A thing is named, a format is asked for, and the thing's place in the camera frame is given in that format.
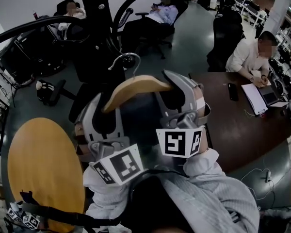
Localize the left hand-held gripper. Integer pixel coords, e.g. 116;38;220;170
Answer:
74;92;146;187

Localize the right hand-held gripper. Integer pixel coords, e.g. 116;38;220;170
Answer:
154;69;212;159

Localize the dark garment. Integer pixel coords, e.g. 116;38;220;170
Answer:
92;90;178;172

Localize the wooden hanger with metal hook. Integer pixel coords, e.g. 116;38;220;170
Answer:
102;52;174;114

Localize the person's right forearm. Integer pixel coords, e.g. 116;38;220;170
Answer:
181;130;233;196

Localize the person's right hand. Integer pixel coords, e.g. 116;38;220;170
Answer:
192;84;207;121

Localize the person's left hand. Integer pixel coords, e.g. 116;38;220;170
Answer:
74;124;89;156

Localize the black chair base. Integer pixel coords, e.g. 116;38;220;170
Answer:
42;79;77;107

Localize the black phone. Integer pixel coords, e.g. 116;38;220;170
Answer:
227;82;239;102

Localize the black and white plush toy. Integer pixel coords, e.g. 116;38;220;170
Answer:
35;79;56;102

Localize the dark brown desk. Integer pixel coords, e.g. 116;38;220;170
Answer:
174;71;291;175

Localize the black reclined office chair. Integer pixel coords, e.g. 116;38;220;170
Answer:
134;0;190;60

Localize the black high-back office chair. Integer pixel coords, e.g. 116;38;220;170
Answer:
206;10;245;73

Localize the round yellow wooden table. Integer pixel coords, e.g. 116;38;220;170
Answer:
7;117;86;233

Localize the white paper clipboard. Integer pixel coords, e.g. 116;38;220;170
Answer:
241;83;268;117

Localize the small beige notebook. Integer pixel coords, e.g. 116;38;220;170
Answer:
250;69;272;87

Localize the grey laptop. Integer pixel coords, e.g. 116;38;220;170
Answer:
259;84;290;109

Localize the large black equipment case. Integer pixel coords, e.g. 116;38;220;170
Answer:
3;29;66;83

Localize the black wheeled case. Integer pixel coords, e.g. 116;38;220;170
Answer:
197;0;212;11

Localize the pile of black devices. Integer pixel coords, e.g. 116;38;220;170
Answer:
268;42;291;127

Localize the person's grey knit sweater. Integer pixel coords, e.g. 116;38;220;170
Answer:
86;164;260;233

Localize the row of desks with monitors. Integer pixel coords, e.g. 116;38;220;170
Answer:
217;0;271;28

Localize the spare hand-held gripper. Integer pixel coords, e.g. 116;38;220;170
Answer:
7;201;41;231

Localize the white floor cable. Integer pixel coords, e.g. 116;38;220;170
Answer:
239;151;277;210

